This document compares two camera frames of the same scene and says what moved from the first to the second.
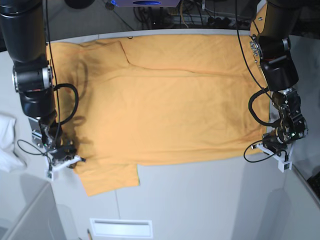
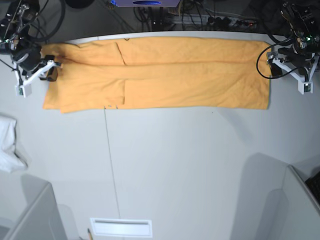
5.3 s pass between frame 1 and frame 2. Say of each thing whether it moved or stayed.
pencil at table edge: stayed
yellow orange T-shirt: moved
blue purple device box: stayed
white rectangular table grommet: stayed
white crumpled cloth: stayed
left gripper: moved
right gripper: moved
